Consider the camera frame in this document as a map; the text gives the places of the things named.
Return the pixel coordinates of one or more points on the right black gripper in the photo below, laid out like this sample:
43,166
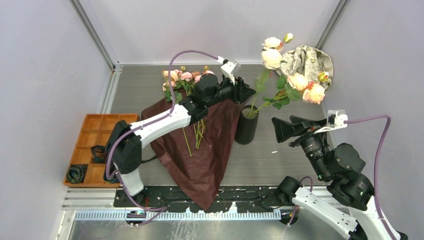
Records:
283,128

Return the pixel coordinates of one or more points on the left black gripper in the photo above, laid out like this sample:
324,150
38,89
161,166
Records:
241,91

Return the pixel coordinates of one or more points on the cream peach rose stem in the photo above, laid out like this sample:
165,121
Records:
288,88

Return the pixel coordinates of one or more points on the pink rose stem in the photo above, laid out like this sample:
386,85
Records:
185,81

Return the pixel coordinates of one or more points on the black gold-lettered ribbon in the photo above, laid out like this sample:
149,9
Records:
149,160

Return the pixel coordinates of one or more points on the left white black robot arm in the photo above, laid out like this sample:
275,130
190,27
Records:
126,141

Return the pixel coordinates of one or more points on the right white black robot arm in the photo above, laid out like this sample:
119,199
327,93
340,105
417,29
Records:
341,168

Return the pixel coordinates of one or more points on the black cylindrical vase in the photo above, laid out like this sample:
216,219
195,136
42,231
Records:
247,125

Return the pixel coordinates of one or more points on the cream patterned cloth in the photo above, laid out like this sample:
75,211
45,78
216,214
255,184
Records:
308,61

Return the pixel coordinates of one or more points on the orange wooden compartment tray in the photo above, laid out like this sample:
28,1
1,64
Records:
96,130

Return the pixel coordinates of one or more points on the rolled dark necktie upper-left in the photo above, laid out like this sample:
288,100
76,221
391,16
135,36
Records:
99,154

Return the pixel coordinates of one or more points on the rolled green patterned necktie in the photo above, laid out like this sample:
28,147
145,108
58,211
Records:
76,173

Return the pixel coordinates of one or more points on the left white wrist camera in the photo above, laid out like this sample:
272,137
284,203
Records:
228,68

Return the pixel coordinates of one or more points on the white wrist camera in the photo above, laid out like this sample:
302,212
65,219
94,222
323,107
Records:
335,121
228,68

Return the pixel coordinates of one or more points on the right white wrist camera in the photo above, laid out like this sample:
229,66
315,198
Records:
335,121

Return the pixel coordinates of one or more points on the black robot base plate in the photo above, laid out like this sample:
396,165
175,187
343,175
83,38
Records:
245,199

